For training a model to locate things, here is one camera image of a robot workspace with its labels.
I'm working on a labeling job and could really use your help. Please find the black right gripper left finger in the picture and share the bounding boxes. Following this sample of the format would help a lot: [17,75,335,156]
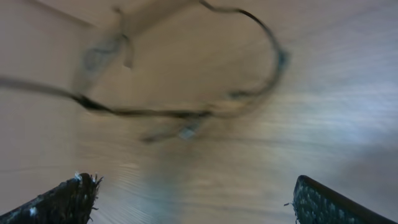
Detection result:
[1,172,103,224]

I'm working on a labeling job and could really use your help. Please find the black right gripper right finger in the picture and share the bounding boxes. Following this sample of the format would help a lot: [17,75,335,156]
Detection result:
[292,175,397,224]

